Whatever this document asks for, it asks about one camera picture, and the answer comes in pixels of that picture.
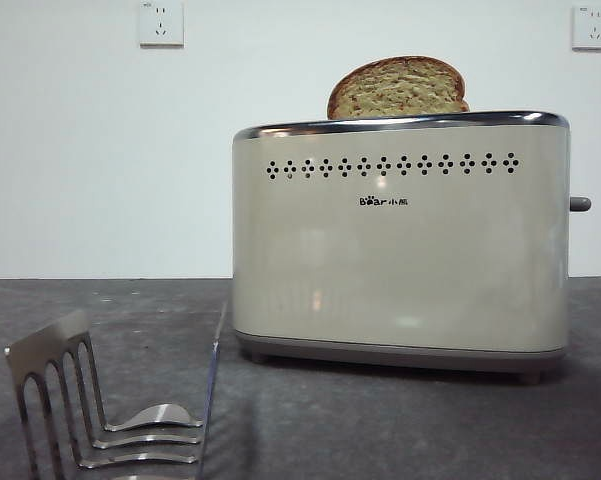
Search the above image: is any brown toasted bread slice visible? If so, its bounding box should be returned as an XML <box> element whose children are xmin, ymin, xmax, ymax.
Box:
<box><xmin>326</xmin><ymin>55</ymin><xmax>472</xmax><ymax>121</ymax></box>

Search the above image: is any cream white two-slot toaster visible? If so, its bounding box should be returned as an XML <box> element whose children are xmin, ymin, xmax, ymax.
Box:
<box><xmin>231</xmin><ymin>109</ymin><xmax>572</xmax><ymax>385</ymax></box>

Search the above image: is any silver metal toast rack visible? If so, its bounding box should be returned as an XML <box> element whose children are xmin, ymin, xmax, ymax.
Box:
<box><xmin>3</xmin><ymin>301</ymin><xmax>229</xmax><ymax>480</ymax></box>

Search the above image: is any white wall power socket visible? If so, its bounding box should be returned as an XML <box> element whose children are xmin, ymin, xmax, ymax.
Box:
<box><xmin>139</xmin><ymin>0</ymin><xmax>185</xmax><ymax>49</ymax></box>
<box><xmin>571</xmin><ymin>4</ymin><xmax>601</xmax><ymax>52</ymax></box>

